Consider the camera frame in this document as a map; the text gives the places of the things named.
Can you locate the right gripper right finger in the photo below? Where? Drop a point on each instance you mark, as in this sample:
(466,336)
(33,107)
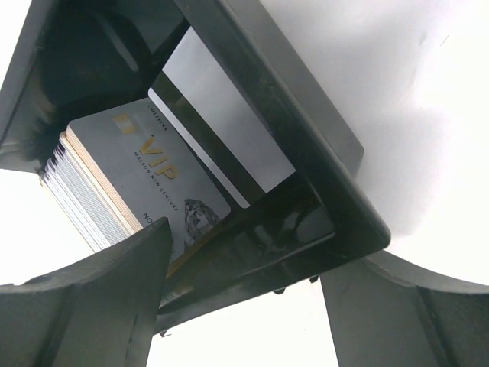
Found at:
(385,311)

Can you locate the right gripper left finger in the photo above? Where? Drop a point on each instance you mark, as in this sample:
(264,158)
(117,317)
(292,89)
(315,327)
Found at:
(99,311)

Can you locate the black plastic card tray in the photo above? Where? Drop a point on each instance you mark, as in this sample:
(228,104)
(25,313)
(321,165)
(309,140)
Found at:
(78,58)

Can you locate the white card stack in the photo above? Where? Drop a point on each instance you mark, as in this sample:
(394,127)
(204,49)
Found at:
(118,171)

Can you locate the card with black stripe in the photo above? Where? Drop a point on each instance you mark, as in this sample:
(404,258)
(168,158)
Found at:
(200,101)

